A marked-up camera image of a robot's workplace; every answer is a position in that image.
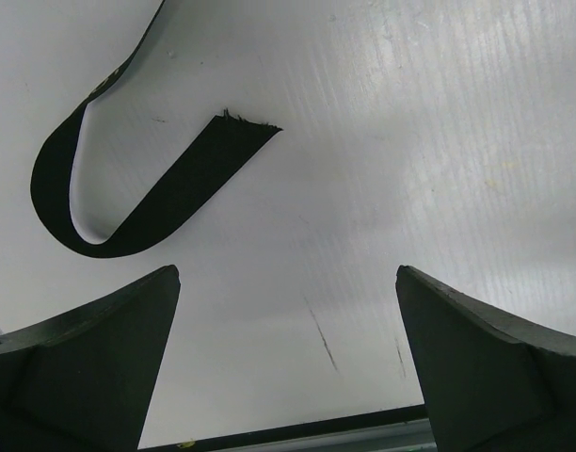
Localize aluminium frame rail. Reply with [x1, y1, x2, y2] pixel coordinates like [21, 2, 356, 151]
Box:
[209, 419, 438, 452]

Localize black ribbon with gold lettering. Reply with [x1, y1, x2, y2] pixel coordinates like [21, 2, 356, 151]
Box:
[29, 0, 284, 259]

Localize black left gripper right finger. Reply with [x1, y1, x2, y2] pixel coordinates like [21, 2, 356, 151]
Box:
[395, 266, 576, 451]

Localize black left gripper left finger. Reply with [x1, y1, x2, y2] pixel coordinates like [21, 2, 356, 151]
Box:
[0, 266, 180, 451]

